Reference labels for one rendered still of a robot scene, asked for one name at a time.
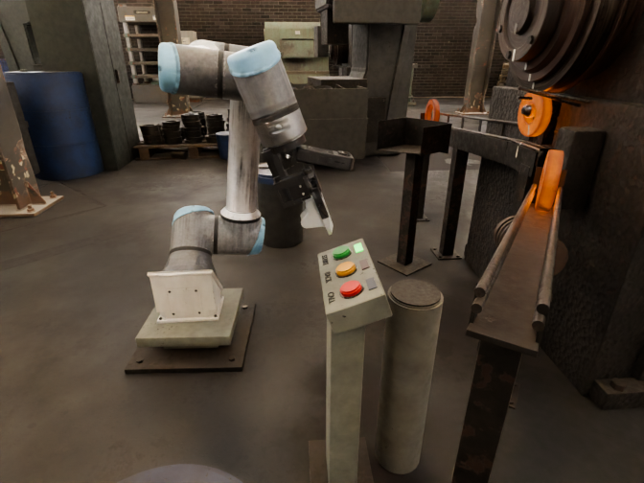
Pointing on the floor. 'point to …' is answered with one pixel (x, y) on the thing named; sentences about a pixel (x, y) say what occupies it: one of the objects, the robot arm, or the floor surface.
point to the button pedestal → (345, 369)
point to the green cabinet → (90, 67)
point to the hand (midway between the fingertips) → (331, 227)
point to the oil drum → (58, 123)
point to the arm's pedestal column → (159, 363)
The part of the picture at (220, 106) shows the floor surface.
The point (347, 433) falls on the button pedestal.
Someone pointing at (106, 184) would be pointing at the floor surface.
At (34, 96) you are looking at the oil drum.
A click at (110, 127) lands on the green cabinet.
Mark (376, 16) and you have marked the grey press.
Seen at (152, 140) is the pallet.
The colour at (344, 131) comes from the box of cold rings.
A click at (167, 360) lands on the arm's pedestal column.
